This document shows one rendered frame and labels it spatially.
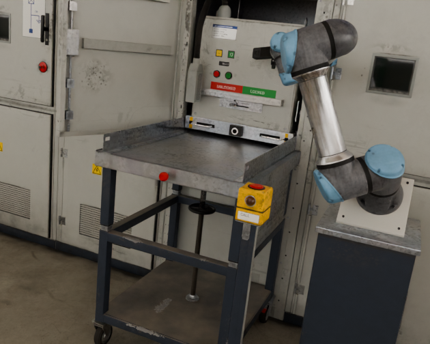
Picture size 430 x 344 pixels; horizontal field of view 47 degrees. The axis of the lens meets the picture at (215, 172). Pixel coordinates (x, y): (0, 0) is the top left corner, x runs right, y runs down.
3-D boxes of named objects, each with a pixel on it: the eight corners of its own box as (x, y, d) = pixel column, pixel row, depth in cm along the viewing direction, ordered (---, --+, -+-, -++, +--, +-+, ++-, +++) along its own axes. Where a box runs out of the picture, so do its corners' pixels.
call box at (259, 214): (260, 227, 137) (265, 192, 135) (234, 220, 140) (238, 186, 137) (269, 219, 144) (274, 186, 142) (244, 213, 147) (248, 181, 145)
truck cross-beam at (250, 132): (291, 147, 221) (293, 134, 220) (184, 127, 240) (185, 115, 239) (294, 145, 226) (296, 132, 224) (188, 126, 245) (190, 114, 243)
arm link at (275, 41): (274, 55, 181) (267, 33, 182) (273, 62, 192) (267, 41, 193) (294, 48, 181) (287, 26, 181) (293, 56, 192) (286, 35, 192)
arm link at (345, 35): (364, 4, 141) (327, 42, 190) (327, 16, 141) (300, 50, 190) (375, 43, 141) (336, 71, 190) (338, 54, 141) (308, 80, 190)
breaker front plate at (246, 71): (287, 136, 221) (303, 26, 209) (190, 119, 238) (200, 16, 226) (287, 136, 222) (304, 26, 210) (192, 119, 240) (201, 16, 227)
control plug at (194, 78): (194, 103, 225) (198, 64, 220) (184, 101, 227) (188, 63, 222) (201, 102, 232) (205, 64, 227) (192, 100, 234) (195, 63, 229)
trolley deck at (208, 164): (250, 201, 162) (252, 184, 161) (94, 165, 184) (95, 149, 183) (299, 164, 223) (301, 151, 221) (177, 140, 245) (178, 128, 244)
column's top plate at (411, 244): (419, 225, 177) (420, 220, 176) (420, 256, 148) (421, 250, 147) (330, 205, 188) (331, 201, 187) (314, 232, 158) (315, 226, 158)
